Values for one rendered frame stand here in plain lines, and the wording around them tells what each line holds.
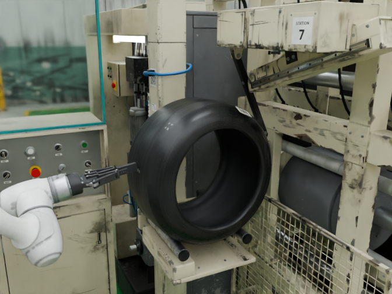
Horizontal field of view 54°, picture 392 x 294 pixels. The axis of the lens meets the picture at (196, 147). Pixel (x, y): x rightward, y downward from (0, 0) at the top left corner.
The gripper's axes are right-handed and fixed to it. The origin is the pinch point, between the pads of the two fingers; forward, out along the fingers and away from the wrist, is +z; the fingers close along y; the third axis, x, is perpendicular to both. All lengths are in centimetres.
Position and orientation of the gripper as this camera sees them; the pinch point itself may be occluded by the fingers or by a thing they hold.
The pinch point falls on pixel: (126, 168)
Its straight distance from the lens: 139.3
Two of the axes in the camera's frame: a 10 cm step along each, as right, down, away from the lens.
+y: -4.5, -2.5, 8.6
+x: 1.2, 9.3, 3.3
